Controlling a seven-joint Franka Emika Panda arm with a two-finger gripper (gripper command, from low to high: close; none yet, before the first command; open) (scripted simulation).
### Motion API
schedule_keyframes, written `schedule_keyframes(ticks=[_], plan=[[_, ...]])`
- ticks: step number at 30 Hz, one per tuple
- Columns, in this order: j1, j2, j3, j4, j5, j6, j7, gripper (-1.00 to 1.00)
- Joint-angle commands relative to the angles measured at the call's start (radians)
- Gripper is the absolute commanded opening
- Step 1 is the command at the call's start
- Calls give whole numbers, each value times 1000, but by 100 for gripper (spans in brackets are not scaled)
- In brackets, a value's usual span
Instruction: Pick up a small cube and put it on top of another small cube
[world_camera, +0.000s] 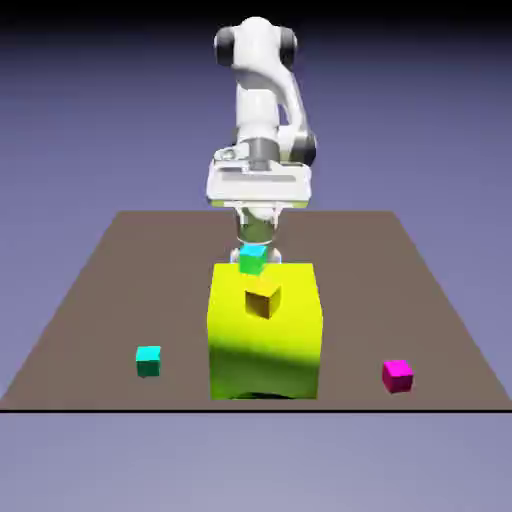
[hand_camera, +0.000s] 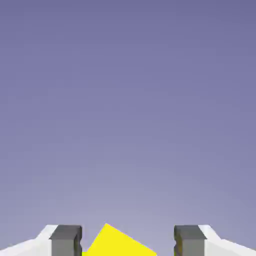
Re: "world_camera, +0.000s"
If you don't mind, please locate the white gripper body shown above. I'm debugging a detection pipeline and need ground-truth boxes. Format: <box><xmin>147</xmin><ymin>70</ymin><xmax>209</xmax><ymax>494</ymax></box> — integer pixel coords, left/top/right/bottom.
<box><xmin>205</xmin><ymin>158</ymin><xmax>314</xmax><ymax>210</ymax></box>

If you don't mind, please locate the small green cube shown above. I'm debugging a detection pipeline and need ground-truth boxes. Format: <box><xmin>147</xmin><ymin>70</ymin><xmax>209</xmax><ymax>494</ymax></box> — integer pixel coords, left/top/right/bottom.
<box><xmin>238</xmin><ymin>244</ymin><xmax>268</xmax><ymax>277</ymax></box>

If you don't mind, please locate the small yellow cube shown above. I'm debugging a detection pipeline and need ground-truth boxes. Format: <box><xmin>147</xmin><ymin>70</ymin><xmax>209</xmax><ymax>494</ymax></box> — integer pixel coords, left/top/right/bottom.
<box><xmin>244</xmin><ymin>278</ymin><xmax>282</xmax><ymax>321</ymax></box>

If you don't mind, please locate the small teal cube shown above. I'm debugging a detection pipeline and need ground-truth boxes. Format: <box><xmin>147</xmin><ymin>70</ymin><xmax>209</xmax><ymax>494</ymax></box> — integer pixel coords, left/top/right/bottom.
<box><xmin>135</xmin><ymin>345</ymin><xmax>162</xmax><ymax>378</ymax></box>

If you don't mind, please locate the small magenta cube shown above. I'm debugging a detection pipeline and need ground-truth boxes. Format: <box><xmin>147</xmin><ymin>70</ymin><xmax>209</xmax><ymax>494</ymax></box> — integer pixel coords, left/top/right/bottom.
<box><xmin>381</xmin><ymin>359</ymin><xmax>415</xmax><ymax>394</ymax></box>

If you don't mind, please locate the large yellow box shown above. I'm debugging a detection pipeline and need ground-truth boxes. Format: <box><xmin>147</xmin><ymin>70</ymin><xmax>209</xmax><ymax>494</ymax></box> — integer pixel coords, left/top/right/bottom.
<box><xmin>206</xmin><ymin>261</ymin><xmax>324</xmax><ymax>401</ymax></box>

